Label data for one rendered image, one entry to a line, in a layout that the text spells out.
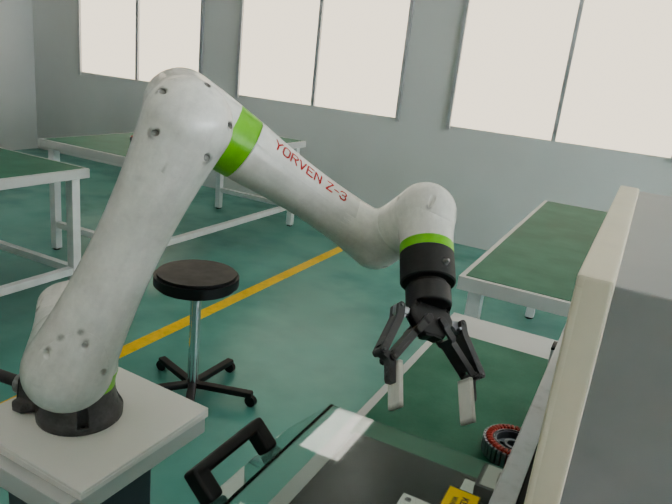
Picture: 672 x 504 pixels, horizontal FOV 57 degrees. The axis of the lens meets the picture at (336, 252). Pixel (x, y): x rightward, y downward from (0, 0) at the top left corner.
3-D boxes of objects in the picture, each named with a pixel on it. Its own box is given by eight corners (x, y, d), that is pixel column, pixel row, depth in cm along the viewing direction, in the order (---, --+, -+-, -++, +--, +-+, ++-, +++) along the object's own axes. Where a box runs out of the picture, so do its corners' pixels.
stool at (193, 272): (105, 396, 257) (104, 269, 240) (184, 353, 299) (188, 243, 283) (209, 442, 234) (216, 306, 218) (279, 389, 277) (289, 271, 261)
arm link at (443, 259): (425, 234, 99) (469, 250, 103) (383, 262, 108) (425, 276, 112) (426, 267, 96) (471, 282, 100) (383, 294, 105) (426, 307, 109)
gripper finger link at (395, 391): (403, 359, 91) (399, 358, 91) (403, 407, 88) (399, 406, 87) (391, 365, 93) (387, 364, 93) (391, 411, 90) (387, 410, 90)
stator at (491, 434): (468, 448, 118) (471, 431, 117) (505, 432, 125) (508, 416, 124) (515, 481, 110) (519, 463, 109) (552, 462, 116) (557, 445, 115)
